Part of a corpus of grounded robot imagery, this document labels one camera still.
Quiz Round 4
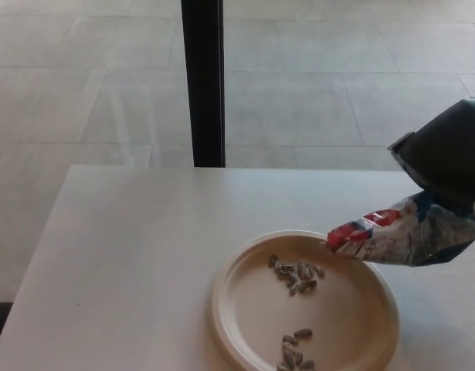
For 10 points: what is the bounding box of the red white sunflower seed bag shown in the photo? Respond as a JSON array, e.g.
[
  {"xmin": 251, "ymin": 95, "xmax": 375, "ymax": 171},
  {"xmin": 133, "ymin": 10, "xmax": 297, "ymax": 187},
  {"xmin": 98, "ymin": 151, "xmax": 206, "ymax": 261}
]
[{"xmin": 325, "ymin": 191, "xmax": 475, "ymax": 268}]

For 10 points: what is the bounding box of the beige round paper plate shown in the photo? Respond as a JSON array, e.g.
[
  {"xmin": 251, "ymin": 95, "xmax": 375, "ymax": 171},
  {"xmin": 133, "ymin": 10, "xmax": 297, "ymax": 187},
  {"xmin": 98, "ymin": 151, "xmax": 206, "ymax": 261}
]
[{"xmin": 208, "ymin": 230, "xmax": 400, "ymax": 371}]

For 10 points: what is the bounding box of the black vertical window post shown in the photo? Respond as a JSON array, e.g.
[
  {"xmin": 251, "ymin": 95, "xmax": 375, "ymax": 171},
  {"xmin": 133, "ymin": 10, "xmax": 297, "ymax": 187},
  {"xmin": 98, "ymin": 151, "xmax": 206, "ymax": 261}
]
[{"xmin": 181, "ymin": 0, "xmax": 226, "ymax": 168}]

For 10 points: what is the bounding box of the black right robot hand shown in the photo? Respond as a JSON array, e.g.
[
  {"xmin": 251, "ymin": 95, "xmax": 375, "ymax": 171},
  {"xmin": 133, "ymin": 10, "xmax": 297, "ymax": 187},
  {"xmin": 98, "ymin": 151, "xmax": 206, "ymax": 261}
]
[{"xmin": 387, "ymin": 97, "xmax": 475, "ymax": 213}]

